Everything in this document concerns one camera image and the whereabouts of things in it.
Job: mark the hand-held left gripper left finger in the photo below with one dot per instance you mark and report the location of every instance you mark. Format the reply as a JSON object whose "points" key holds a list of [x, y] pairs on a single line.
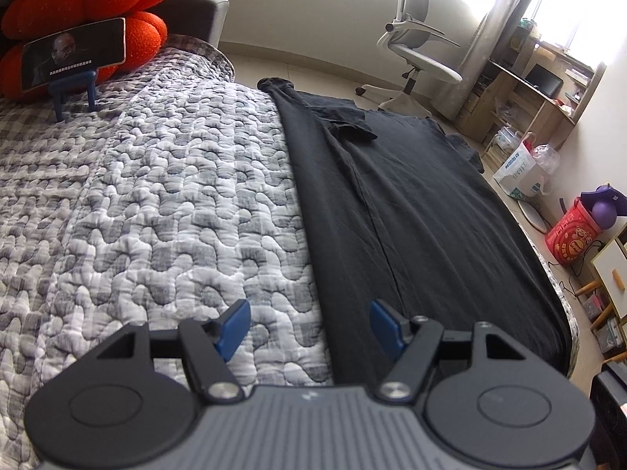
{"points": [[234, 328]]}

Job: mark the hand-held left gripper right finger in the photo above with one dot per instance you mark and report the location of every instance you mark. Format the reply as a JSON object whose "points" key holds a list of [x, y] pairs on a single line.
{"points": [[387, 325]]}

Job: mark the black shirt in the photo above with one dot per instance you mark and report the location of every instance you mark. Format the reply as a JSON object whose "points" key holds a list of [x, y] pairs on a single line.
{"points": [[416, 205]]}

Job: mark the clear storage box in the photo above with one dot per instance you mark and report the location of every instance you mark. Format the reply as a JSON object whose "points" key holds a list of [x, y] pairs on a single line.
{"points": [[612, 335]]}

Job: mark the pink storage box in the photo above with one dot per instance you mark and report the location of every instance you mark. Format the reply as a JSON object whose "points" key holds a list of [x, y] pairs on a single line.
{"points": [[593, 308]]}

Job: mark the white wooden cabinet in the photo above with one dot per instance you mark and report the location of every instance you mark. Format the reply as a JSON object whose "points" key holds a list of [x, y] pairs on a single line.
{"points": [[610, 264]]}

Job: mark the grey checked quilt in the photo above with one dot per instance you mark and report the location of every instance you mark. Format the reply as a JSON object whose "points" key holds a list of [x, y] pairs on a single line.
{"points": [[147, 181]]}

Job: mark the white round board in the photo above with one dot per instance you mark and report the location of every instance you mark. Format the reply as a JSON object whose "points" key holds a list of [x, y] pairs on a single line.
{"points": [[534, 215]]}

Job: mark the red bucket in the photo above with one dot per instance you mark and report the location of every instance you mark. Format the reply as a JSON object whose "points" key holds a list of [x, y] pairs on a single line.
{"points": [[570, 235]]}

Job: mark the white paper bag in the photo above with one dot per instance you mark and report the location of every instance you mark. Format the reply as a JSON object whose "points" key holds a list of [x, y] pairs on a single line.
{"points": [[519, 171]]}

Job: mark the purple ball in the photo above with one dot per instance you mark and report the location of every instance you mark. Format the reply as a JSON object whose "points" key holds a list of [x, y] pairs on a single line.
{"points": [[606, 214]]}

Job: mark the purple hat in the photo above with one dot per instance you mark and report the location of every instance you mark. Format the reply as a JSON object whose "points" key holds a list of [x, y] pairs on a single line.
{"points": [[607, 193]]}

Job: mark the clear plastic bag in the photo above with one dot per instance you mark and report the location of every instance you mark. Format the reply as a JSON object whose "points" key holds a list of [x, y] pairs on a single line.
{"points": [[546, 159]]}

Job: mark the wooden desk with shelves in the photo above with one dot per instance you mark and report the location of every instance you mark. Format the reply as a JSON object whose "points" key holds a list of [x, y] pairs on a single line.
{"points": [[504, 107]]}

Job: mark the white office chair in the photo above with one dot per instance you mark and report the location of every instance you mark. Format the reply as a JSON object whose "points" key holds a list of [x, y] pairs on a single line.
{"points": [[421, 54]]}

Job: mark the black monitor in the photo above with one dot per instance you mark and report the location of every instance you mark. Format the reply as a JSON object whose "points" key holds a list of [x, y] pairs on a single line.
{"points": [[543, 81]]}

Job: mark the blue phone stand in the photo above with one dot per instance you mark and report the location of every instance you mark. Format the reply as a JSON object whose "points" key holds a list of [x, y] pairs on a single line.
{"points": [[73, 82]]}

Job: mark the grey sofa armrest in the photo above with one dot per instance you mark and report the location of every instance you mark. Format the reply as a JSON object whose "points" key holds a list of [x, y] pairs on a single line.
{"points": [[196, 14]]}

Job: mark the smartphone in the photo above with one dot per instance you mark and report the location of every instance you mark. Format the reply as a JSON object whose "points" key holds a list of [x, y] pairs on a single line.
{"points": [[73, 54]]}

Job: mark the beige curtain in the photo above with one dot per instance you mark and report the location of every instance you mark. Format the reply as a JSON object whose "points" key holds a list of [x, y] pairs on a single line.
{"points": [[499, 24]]}

